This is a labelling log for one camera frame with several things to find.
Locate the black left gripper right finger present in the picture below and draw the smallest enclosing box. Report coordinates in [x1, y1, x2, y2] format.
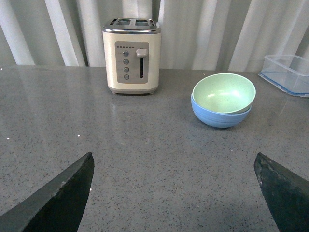
[253, 153, 309, 232]

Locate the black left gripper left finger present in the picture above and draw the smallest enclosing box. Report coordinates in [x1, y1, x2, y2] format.
[0, 152, 94, 232]

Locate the blue bowl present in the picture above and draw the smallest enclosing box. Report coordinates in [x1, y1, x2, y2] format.
[191, 94, 252, 128]

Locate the green bowl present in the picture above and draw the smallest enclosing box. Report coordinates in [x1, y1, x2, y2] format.
[192, 73, 256, 114]

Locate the blue-rimmed container lid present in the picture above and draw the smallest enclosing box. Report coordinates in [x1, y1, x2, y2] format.
[258, 72, 309, 97]

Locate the clear plastic container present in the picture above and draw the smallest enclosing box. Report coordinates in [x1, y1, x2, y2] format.
[259, 55, 309, 97]

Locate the cream toaster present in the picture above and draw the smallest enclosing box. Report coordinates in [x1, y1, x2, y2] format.
[102, 18, 161, 94]

